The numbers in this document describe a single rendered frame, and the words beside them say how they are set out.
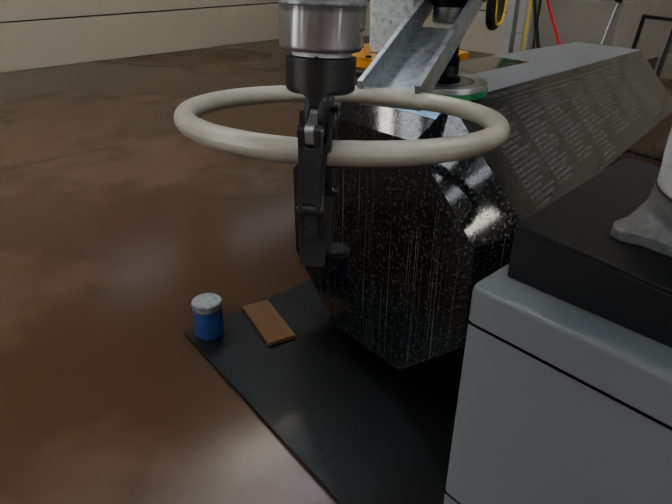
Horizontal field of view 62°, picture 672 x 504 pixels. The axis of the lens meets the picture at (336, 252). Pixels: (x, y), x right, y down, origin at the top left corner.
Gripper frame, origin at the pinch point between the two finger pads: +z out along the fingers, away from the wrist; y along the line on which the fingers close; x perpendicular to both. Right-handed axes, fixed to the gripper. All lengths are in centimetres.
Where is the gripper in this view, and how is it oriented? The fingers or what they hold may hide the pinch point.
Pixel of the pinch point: (316, 231)
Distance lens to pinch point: 67.6
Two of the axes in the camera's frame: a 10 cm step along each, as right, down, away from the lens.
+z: -0.4, 9.1, 4.1
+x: -9.9, -0.9, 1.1
